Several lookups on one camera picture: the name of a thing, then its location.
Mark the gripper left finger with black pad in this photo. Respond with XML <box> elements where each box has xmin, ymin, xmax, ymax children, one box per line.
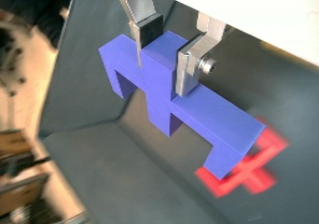
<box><xmin>120</xmin><ymin>0</ymin><xmax>162</xmax><ymax>65</ymax></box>

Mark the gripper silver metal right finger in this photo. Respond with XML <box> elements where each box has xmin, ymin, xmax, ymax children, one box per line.
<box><xmin>176</xmin><ymin>12</ymin><xmax>225</xmax><ymax>96</ymax></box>

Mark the purple interlocking block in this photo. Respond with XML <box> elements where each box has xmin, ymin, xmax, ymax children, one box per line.
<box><xmin>98</xmin><ymin>32</ymin><xmax>265</xmax><ymax>178</ymax></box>

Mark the red interlocking block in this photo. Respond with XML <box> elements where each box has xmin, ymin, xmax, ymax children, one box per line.
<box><xmin>194</xmin><ymin>126</ymin><xmax>289</xmax><ymax>198</ymax></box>

